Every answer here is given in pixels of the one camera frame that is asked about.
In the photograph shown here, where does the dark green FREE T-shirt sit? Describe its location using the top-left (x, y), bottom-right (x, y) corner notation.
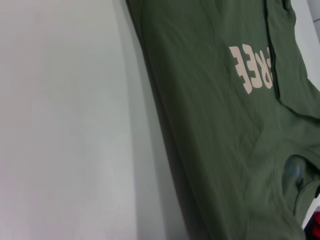
top-left (124, 0), bottom-right (320, 240)

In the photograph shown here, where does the red and dark background object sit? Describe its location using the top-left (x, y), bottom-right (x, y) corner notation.
top-left (301, 205), bottom-right (320, 240)

